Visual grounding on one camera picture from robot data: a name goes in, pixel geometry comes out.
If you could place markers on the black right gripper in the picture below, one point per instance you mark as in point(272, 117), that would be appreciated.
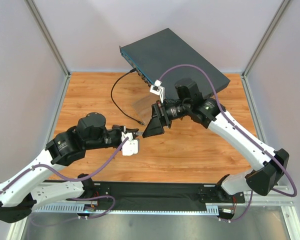
point(161, 116)

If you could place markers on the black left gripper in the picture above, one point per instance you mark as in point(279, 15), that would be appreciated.
point(121, 129)

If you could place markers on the blue-faced grey network switch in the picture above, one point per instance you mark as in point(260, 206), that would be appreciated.
point(156, 53)

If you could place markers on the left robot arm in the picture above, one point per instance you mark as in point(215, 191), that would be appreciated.
point(22, 194)

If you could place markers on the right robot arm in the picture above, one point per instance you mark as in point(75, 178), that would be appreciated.
point(267, 164)

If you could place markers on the wooden support board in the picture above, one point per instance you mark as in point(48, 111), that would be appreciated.
point(143, 108)

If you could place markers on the black cloth strip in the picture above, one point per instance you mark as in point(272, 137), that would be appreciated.
point(155, 197)

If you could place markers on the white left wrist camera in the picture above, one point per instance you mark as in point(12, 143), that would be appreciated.
point(131, 144)

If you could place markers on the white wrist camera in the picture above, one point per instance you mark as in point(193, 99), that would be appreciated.
point(131, 144)
point(158, 90)

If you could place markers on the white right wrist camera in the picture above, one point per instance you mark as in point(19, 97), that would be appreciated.
point(158, 90)

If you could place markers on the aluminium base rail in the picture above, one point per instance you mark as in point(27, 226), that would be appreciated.
point(93, 203)

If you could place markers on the aluminium frame post right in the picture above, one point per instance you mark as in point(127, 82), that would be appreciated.
point(266, 36)

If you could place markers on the aluminium frame post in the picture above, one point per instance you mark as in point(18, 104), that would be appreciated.
point(46, 34)
point(266, 36)

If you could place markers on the aluminium frame post left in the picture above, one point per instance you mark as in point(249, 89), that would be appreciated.
point(46, 34)

